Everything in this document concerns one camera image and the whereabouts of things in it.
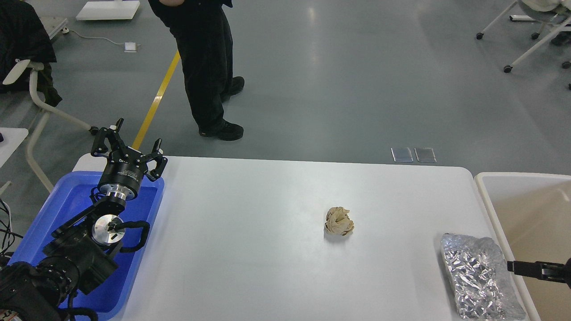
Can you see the crumpled brown paper ball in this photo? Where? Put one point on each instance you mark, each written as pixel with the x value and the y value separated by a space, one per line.
pixel 338 221

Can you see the white chair with black jacket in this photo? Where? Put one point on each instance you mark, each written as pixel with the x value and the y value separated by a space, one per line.
pixel 26 54

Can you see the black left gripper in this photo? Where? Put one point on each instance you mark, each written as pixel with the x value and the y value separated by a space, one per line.
pixel 124 171

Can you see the beige plastic bin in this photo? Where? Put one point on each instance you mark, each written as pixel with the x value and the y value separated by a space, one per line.
pixel 531 217

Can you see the white side table corner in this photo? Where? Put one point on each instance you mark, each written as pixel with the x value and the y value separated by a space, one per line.
pixel 12 138

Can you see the white flat floor box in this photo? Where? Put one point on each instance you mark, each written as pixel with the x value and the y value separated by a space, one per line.
pixel 108 10

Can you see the silver foil bag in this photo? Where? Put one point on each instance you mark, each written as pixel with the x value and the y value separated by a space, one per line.
pixel 480 282

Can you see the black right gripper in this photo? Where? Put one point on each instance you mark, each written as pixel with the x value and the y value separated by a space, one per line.
pixel 547 271

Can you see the white rolling chair frame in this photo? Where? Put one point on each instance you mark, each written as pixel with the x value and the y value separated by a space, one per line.
pixel 552 21

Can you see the right metal floor plate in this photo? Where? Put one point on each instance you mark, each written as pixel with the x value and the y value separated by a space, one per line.
pixel 425 155

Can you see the white floor power adapter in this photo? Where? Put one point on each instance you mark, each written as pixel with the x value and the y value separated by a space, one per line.
pixel 130 47

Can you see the left metal floor plate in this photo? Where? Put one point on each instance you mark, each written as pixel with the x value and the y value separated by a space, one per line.
pixel 402 155

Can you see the metal floor plate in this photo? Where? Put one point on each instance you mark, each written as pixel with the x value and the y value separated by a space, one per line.
pixel 402 155
pixel 425 155

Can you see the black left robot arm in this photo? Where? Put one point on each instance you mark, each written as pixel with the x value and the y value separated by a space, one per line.
pixel 81 255

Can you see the person in black clothes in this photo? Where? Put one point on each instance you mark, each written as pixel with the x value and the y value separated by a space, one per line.
pixel 205 46

